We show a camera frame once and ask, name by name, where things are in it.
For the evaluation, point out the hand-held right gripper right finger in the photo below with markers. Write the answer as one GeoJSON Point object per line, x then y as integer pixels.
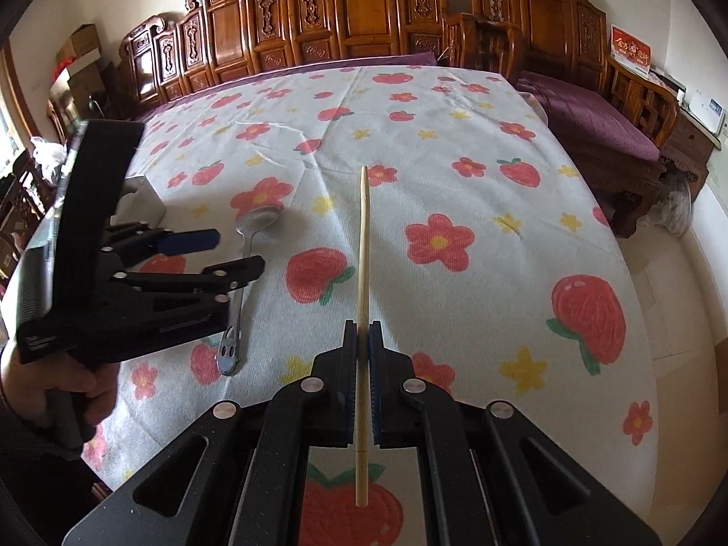
{"type": "Point", "coordinates": [375, 387]}

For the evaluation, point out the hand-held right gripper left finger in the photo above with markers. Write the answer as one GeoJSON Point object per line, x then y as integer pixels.
{"type": "Point", "coordinates": [350, 375]}

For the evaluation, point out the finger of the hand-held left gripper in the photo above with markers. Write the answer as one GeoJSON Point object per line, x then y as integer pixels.
{"type": "Point", "coordinates": [239, 270]}
{"type": "Point", "coordinates": [187, 240]}

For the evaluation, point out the metal spoon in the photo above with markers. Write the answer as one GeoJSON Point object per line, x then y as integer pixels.
{"type": "Point", "coordinates": [259, 222]}

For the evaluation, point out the grey utensil box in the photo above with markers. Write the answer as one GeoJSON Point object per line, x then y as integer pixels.
{"type": "Point", "coordinates": [142, 205]}

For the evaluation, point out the wooden chopstick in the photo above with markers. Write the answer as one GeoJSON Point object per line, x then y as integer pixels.
{"type": "Point", "coordinates": [363, 250]}

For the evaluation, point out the person's left hand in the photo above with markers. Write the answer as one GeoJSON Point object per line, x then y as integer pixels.
{"type": "Point", "coordinates": [31, 378]}

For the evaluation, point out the dark wooden chair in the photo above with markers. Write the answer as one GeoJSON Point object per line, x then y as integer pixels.
{"type": "Point", "coordinates": [23, 199]}

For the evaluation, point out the white plastic bag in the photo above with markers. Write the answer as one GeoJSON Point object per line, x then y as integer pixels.
{"type": "Point", "coordinates": [46, 159]}

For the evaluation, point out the cardboard box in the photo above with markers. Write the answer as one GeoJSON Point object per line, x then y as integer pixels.
{"type": "Point", "coordinates": [82, 42]}
{"type": "Point", "coordinates": [82, 88]}

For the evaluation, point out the strawberry printed tablecloth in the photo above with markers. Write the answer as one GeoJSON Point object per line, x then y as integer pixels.
{"type": "Point", "coordinates": [455, 193]}

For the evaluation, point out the carved wooden sofa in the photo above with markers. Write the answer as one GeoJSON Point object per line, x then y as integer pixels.
{"type": "Point", "coordinates": [358, 11]}

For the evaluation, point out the purple armchair cushion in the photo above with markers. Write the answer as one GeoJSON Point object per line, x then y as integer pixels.
{"type": "Point", "coordinates": [586, 111]}

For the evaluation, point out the grey plastic bag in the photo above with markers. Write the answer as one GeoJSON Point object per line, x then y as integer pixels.
{"type": "Point", "coordinates": [674, 205]}

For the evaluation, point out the wooden side cabinet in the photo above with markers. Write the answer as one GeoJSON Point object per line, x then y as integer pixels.
{"type": "Point", "coordinates": [691, 145]}

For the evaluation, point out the carved wooden armchair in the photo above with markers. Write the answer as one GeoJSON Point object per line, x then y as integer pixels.
{"type": "Point", "coordinates": [546, 11]}

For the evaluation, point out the red calendar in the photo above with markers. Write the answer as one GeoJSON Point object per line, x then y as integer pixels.
{"type": "Point", "coordinates": [630, 46]}

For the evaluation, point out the white box device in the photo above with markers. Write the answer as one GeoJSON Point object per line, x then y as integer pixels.
{"type": "Point", "coordinates": [705, 108]}

